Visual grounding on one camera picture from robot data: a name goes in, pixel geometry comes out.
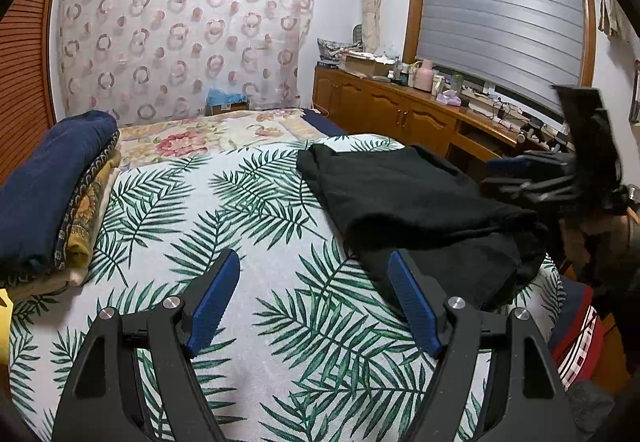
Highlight beige hanging cloth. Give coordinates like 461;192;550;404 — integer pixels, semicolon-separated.
586;0;634;44

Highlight patterned fabric bag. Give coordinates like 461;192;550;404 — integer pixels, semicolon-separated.
317;38;359;64

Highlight grey window blind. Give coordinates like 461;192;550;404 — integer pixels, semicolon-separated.
414;0;587;117

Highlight cardboard box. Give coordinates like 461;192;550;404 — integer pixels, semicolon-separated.
342;53;397;79

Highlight red striped garment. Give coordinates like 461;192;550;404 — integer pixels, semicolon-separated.
546;281;609;391

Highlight person's right hand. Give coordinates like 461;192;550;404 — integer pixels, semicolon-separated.
562;213;640;279

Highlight circle patterned curtain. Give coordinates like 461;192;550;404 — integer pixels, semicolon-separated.
56;0;316;126

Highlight pink thermos jug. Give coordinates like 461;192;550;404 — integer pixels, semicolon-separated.
414;58;436;93

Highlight wooden cabinet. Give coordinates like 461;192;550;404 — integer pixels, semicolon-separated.
312;64;577;174

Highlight wooden louvered door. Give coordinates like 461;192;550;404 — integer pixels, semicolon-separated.
0;0;69;184

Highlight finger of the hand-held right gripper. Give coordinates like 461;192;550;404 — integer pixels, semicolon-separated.
479;173;582;213
486;151;577;177

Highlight blue plastic bag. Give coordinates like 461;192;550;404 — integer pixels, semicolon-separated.
206;87;251;116

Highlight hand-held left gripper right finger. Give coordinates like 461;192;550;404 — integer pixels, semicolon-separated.
387;249;586;442

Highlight black printed t-shirt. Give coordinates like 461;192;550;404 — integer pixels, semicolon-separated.
296;143;549;314

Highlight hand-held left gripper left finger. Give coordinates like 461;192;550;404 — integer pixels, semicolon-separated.
52;249;242;442

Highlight yellow plush toy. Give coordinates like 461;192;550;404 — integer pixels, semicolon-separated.
0;289;13;363

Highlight floral bedspread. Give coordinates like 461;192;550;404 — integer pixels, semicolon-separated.
117;108;352;171

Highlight folded navy blanket stack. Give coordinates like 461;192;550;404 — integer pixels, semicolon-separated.
0;129;124;304

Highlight green leaf print bedsheet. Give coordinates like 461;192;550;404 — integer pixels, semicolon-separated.
7;134;569;442

